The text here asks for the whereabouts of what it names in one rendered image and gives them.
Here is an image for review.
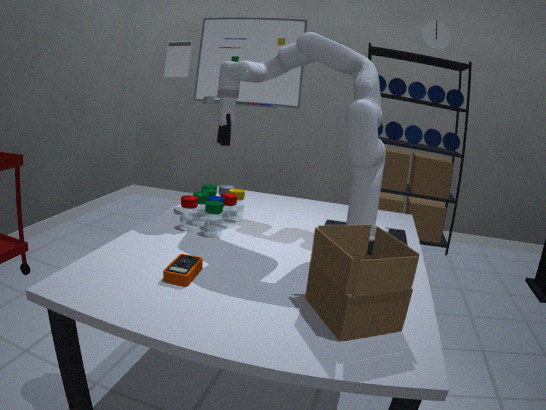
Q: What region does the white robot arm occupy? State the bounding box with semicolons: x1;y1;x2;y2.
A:
217;32;386;241

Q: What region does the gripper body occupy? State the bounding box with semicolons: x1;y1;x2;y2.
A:
218;97;238;127

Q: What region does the brown cardboard box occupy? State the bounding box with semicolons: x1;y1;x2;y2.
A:
305;225;418;342

